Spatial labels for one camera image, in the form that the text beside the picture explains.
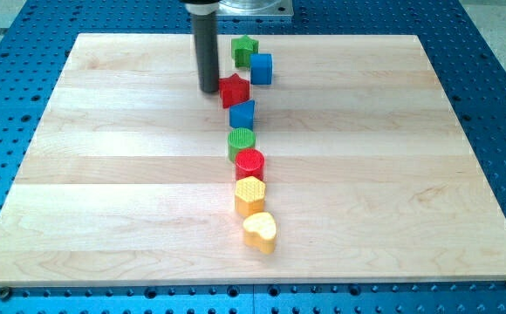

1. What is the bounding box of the red star block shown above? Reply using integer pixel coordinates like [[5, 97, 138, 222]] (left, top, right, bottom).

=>
[[219, 73, 250, 109]]

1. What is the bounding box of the blue cube block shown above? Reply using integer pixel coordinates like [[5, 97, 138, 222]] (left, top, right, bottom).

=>
[[250, 53, 273, 85]]

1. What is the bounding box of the green star block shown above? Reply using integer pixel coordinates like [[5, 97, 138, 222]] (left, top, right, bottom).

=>
[[230, 35, 259, 68]]

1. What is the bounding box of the red cylinder block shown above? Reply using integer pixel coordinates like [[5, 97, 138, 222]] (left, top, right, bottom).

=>
[[235, 148, 265, 181]]

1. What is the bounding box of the green cylinder block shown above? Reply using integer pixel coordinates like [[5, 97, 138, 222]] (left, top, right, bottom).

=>
[[227, 127, 256, 162]]

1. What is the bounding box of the yellow hexagon block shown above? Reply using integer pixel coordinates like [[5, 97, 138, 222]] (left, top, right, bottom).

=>
[[235, 176, 266, 217]]

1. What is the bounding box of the blue triangle block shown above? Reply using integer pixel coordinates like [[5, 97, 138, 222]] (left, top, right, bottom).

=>
[[229, 100, 256, 130]]

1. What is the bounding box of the yellow heart block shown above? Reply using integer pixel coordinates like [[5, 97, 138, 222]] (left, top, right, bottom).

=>
[[243, 212, 277, 254]]

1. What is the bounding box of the light wooden board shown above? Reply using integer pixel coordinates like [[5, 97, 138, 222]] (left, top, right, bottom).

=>
[[0, 34, 506, 287]]

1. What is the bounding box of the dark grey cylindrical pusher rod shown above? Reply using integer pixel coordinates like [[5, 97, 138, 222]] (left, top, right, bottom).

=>
[[181, 0, 219, 93]]

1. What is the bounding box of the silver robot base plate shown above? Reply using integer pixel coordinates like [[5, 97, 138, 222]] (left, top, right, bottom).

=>
[[218, 0, 294, 17]]

